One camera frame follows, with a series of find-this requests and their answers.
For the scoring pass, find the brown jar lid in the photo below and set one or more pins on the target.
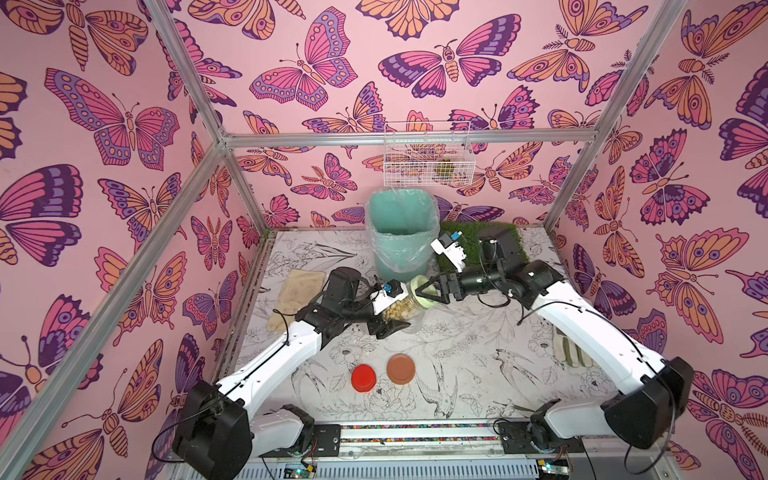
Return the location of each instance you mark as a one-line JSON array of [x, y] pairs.
[[401, 369]]

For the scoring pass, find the aluminium frame post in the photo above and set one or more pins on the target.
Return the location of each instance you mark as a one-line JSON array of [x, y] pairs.
[[648, 47]]

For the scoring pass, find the red jar lid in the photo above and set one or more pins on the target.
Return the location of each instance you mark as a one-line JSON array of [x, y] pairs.
[[363, 378]]

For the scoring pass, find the clear plastic bin liner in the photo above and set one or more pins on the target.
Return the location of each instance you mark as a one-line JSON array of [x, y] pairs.
[[390, 252]]

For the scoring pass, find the white wire basket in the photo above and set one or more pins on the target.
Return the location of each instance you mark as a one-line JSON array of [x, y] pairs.
[[410, 157]]

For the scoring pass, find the green lid peanut jar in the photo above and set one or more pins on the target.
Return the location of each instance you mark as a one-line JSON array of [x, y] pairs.
[[407, 310]]

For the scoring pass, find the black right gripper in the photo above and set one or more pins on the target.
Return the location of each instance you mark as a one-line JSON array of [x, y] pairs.
[[450, 284]]

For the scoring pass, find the mint green trash bin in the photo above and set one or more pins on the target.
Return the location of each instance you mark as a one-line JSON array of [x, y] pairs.
[[402, 231]]

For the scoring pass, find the cream work glove right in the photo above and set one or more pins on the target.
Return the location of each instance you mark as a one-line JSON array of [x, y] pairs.
[[569, 353]]

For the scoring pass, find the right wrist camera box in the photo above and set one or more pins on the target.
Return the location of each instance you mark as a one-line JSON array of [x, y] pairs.
[[447, 244]]

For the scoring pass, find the green object in basket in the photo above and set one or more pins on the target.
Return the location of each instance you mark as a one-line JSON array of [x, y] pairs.
[[444, 170]]

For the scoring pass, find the beige work glove left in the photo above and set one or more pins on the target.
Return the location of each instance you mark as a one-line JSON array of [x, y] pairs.
[[298, 289]]

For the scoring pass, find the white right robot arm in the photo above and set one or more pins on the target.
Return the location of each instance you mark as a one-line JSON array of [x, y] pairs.
[[652, 392]]

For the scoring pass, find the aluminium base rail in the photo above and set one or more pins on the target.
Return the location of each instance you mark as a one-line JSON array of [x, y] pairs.
[[449, 449]]

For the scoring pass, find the green artificial grass mat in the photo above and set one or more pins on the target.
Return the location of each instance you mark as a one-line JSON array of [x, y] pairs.
[[469, 240]]

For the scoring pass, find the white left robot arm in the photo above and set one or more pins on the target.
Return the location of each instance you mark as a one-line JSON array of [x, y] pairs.
[[220, 428]]

